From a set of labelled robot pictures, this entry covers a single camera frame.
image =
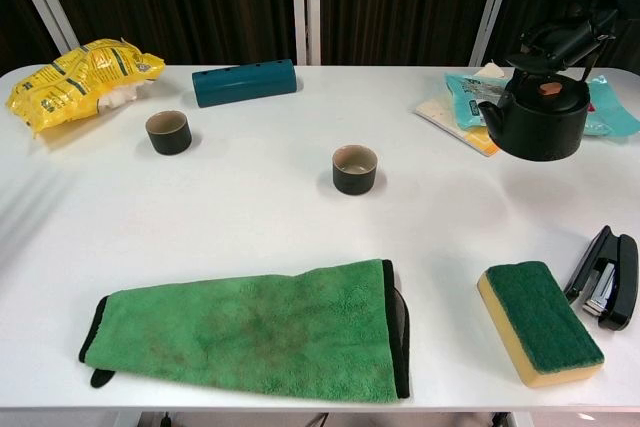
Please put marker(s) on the black stapler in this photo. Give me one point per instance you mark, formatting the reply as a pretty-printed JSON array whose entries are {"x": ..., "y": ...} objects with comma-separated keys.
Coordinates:
[{"x": 622, "y": 277}]

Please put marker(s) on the green microfiber towel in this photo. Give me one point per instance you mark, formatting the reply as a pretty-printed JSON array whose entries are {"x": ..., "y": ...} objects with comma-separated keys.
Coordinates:
[{"x": 260, "y": 332}]

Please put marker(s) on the green yellow sponge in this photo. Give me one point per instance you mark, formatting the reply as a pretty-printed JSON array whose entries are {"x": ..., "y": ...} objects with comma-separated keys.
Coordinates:
[{"x": 540, "y": 317}]

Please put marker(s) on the teal rounded box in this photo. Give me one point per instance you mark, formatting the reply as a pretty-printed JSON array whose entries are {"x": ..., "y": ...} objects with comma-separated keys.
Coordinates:
[{"x": 245, "y": 84}]

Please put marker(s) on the yellow snack bag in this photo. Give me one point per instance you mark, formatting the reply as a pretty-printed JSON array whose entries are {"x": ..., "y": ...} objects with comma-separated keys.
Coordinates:
[{"x": 75, "y": 82}]

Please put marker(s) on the white yellow paper packet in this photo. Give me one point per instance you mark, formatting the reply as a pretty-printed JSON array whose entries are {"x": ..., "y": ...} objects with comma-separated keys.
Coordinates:
[{"x": 440, "y": 114}]

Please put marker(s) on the teal plastic package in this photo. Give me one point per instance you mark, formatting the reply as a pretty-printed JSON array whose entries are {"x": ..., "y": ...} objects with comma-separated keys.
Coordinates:
[{"x": 465, "y": 97}]

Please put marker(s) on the black teapot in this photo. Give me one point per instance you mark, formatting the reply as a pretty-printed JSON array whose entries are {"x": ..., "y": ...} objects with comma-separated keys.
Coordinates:
[{"x": 540, "y": 132}]

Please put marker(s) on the dark green cup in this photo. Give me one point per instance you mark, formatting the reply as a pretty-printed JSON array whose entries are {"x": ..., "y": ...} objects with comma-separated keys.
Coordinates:
[
  {"x": 354, "y": 177},
  {"x": 169, "y": 139}
]

